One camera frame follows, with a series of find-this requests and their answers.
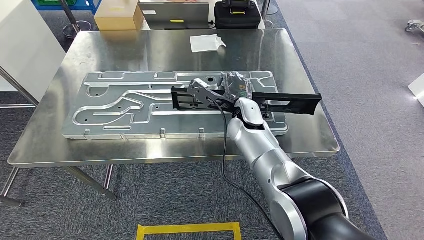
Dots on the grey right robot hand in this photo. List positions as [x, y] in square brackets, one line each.
[236, 84]

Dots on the black plastic slotted panel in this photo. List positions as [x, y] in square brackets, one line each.
[298, 102]

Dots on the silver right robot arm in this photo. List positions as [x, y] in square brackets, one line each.
[258, 145]

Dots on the stainless steel workbench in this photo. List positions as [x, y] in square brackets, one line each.
[132, 49]

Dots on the white crumpled paper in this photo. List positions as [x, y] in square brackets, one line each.
[205, 43]

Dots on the black carrying case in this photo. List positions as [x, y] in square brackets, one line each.
[236, 20]

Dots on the stamped sheet metal panel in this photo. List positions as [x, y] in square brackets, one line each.
[185, 126]

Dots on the grey laptop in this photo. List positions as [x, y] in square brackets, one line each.
[175, 13]

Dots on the cardboard box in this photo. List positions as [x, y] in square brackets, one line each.
[116, 16]

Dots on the blue rack with green bins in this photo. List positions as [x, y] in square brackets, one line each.
[82, 5]

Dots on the white angled board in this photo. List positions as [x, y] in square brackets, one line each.
[418, 91]

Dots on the grey wheeled cart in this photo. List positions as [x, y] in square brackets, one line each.
[414, 24]

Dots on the white cabinet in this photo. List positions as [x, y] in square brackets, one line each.
[26, 49]

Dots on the stainless steel table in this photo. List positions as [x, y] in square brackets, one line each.
[18, 106]

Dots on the chrome stanchion post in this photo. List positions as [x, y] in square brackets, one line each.
[68, 13]

